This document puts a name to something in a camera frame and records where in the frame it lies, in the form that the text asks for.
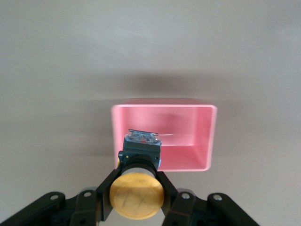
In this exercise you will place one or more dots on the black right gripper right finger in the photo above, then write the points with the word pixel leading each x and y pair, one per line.
pixel 185 204

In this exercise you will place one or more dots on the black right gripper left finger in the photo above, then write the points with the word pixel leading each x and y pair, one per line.
pixel 89 202

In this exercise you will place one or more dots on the yellow push button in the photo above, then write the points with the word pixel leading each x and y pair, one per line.
pixel 137 197

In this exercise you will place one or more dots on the pink plastic bin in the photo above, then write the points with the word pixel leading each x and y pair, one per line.
pixel 200 131

